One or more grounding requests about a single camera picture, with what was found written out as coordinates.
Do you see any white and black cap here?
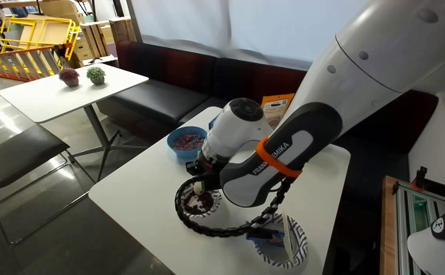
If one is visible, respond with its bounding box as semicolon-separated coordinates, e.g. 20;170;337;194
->
406;197;445;275

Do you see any wooden board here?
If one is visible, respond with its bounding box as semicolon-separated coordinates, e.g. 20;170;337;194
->
380;174;403;275

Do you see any dark blue packet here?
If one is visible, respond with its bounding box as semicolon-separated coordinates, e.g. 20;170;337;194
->
247;226;285;257

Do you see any light wooden cabinet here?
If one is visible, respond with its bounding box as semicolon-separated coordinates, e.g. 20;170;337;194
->
74;17;138;64

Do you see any white flat sachet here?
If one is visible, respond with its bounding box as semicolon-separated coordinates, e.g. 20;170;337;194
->
280;215;294;261

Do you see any dark chair with metal legs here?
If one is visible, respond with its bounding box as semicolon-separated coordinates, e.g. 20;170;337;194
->
0;124;97;248

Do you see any white curtain screen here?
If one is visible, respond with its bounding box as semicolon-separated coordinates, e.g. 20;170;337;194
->
129;0;381;72

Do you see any blue plastic bowl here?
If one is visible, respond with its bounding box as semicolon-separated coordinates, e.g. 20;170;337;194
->
166;125;210;165

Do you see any patterned paper bowl with packets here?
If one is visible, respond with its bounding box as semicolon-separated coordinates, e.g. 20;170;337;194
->
247;212;311;270

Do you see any yellow metal rack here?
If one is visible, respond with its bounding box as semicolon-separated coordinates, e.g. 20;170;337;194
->
0;14;83;63

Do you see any dark red bench backrest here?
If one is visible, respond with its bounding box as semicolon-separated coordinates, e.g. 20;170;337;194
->
115;41;441;154

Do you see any maroon decorative plant ball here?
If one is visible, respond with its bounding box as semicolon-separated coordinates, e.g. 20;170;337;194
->
59;67;81;89

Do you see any aluminium frame stand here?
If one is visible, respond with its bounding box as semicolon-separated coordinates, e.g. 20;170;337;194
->
392;167;445;241

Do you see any green decorative plant ball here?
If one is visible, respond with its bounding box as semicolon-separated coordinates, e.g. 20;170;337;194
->
86;66;107;87

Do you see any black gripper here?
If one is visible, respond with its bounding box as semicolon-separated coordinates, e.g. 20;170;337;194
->
182;150;224;180

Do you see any orange snack pouch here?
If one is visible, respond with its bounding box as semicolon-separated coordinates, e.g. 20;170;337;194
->
260;92;297;128

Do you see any coffee beans heap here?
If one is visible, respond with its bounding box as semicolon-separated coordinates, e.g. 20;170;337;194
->
184;190;216;215

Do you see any short black bench cushion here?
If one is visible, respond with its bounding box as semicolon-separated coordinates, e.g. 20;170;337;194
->
97;78;211;128

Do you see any white side table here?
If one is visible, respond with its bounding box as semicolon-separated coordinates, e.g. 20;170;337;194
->
0;63;150;180

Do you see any colourful candies heap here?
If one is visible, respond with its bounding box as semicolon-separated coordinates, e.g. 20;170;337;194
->
173;133;207;151

